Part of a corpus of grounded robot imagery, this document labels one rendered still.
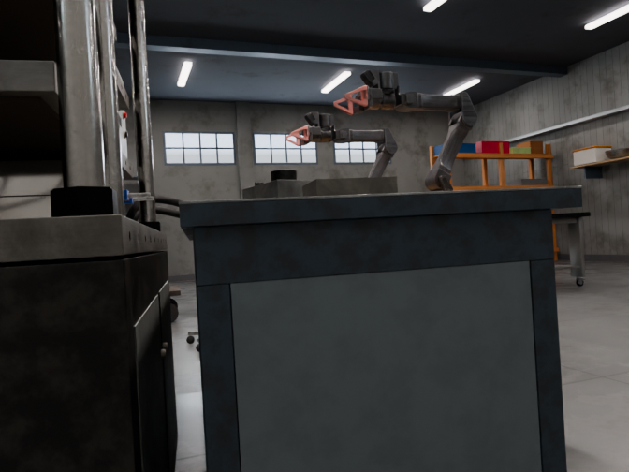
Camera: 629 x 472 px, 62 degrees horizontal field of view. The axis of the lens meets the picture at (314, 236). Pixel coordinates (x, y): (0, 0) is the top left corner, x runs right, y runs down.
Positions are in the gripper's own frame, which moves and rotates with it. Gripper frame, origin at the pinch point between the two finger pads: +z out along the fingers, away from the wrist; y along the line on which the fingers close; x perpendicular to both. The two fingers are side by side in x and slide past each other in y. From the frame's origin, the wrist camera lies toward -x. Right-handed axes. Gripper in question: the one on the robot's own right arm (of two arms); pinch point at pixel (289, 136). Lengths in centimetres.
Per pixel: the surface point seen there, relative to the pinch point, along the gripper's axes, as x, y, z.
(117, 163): 26, 96, 73
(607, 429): 121, 84, -83
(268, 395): 70, 143, 53
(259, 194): 32, 66, 33
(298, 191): 32, 77, 24
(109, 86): 9, 97, 73
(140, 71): -19, 23, 63
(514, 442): 84, 148, 11
